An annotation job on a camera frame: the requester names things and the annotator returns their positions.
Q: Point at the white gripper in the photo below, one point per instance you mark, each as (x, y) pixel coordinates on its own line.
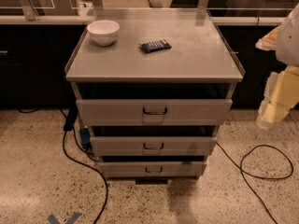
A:
(289, 44)

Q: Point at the grey top drawer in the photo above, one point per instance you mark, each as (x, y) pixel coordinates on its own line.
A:
(168, 112)

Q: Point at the grey drawer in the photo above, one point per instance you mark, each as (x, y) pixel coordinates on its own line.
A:
(168, 112)
(153, 146)
(153, 169)

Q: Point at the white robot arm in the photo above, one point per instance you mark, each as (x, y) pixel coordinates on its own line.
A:
(287, 50)

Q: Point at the grey drawer cabinet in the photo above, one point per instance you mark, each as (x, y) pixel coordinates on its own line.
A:
(198, 66)

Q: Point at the grey bottom drawer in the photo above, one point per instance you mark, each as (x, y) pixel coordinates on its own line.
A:
(153, 169)

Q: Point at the grey middle drawer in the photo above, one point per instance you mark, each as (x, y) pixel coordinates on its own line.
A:
(153, 146)

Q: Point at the dark blue snack packet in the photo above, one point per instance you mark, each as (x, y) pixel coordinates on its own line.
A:
(155, 46)

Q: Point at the white ceramic bowl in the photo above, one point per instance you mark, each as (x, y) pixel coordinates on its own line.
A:
(104, 32)

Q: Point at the blue power adapter box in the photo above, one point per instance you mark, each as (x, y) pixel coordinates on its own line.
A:
(84, 136)

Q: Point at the black power plug block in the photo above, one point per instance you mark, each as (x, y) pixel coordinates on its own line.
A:
(71, 118)

